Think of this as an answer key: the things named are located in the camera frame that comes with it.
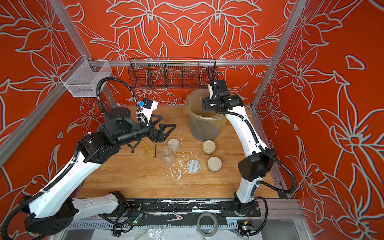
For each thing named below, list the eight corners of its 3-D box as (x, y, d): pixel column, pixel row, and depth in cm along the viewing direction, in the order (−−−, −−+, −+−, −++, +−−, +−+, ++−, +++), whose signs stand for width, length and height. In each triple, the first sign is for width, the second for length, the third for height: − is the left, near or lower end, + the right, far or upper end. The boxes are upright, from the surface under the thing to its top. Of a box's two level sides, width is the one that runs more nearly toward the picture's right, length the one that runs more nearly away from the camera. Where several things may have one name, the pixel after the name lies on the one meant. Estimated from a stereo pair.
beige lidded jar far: (203, 156, 93) (204, 151, 87) (202, 145, 98) (203, 140, 92) (214, 156, 93) (216, 151, 87) (213, 145, 98) (215, 140, 92)
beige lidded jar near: (208, 173, 86) (209, 169, 80) (207, 161, 90) (208, 156, 85) (221, 173, 86) (223, 169, 80) (219, 161, 90) (221, 156, 85)
